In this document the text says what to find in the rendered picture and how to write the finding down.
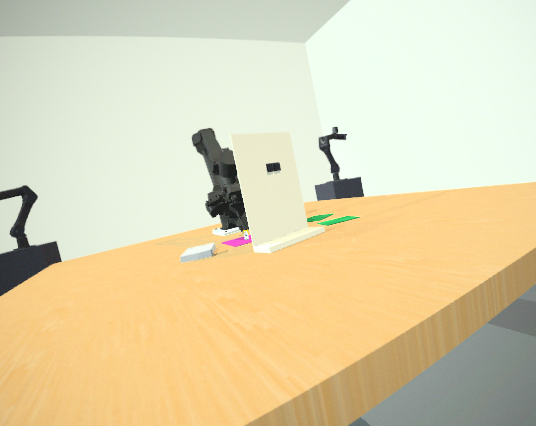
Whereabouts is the green flat strip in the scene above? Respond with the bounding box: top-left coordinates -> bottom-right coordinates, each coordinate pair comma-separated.
317,216 -> 360,226

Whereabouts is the magenta square mat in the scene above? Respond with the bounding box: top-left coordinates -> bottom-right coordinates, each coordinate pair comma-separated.
222,235 -> 252,247

